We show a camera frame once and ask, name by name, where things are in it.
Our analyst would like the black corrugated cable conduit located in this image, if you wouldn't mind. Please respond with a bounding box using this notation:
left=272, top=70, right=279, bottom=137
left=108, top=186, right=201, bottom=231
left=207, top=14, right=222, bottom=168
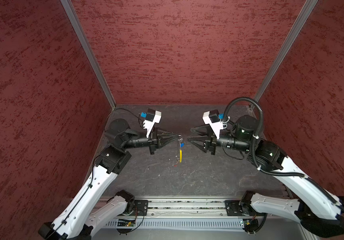
left=222, top=96, right=344, bottom=236

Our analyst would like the aluminium corner post left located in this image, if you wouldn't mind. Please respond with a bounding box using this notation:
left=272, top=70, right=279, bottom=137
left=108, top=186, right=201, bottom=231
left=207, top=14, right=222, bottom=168
left=60, top=0, right=117, bottom=110

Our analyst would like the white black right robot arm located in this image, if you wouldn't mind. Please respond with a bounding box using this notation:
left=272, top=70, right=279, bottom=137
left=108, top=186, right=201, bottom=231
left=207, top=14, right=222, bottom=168
left=188, top=112, right=344, bottom=238

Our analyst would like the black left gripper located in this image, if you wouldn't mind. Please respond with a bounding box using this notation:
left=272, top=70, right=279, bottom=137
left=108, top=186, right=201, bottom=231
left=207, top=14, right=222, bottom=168
left=122, top=125, right=178, bottom=154

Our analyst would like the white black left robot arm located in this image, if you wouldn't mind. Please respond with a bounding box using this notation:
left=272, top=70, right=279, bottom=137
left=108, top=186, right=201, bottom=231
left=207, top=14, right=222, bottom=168
left=38, top=119, right=180, bottom=240

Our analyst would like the aluminium corner post right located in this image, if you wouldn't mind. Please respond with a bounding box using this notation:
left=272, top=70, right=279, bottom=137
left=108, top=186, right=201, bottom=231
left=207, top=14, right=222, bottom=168
left=254, top=0, right=318, bottom=102

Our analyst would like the aluminium corner post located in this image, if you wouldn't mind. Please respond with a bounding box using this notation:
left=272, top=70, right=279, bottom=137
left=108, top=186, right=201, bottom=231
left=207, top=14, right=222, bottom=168
left=254, top=0, right=318, bottom=102
left=60, top=0, right=117, bottom=110

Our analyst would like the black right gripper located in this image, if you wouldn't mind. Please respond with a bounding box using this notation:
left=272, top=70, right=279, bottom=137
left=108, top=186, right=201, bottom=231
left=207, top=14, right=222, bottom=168
left=188, top=122, right=253, bottom=155

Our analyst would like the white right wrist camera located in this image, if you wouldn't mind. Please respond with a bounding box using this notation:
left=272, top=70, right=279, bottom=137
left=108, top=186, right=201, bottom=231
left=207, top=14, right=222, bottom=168
left=203, top=110, right=230, bottom=139

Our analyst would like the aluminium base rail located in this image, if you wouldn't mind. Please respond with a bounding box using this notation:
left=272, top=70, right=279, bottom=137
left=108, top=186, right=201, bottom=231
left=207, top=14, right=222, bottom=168
left=93, top=196, right=308, bottom=220

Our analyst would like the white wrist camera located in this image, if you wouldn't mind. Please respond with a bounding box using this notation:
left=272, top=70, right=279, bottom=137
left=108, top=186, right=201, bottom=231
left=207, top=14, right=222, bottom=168
left=140, top=109, right=162, bottom=138
left=203, top=110, right=230, bottom=139

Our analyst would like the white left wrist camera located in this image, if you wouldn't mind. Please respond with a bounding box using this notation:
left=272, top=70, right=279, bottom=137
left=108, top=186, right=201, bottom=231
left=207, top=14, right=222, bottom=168
left=140, top=109, right=162, bottom=138

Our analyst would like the silver keyring with keys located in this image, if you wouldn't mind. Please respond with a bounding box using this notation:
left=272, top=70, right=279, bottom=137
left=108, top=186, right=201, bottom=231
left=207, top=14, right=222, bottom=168
left=174, top=135, right=184, bottom=167

